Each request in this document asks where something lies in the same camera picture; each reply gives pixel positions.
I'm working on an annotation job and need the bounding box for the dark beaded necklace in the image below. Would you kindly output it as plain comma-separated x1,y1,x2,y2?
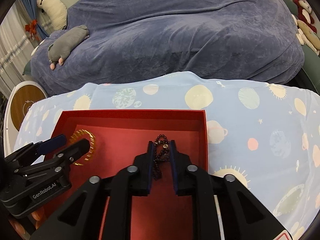
152,134,173,181

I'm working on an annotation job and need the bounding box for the gold amber bead bracelet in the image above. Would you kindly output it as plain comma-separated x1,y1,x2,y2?
68,128,97,166

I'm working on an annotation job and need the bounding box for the red cardboard box tray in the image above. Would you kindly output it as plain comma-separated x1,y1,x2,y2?
32,109,208,239

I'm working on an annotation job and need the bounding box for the blue planet print cloth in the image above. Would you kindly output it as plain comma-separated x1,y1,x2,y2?
15,72,319,239

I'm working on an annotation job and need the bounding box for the grey mole plush toy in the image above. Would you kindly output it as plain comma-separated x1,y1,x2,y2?
47,25,89,70

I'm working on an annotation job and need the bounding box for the white sheer curtain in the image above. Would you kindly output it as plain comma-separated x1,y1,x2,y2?
0,0,35,98

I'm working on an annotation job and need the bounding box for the white sheep plush toy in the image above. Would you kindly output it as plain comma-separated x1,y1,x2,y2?
36,0,67,30

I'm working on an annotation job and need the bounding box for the blue curtain with red bow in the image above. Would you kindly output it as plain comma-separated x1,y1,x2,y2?
21,0,49,40

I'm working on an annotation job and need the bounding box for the dark blue velvet blanket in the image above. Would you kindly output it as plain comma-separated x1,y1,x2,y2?
30,0,304,95

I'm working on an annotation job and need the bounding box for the beige plush toy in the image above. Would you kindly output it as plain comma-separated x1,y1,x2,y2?
292,15,320,56

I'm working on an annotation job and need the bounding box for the red monkey plush toy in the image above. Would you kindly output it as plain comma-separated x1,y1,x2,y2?
293,0,317,33

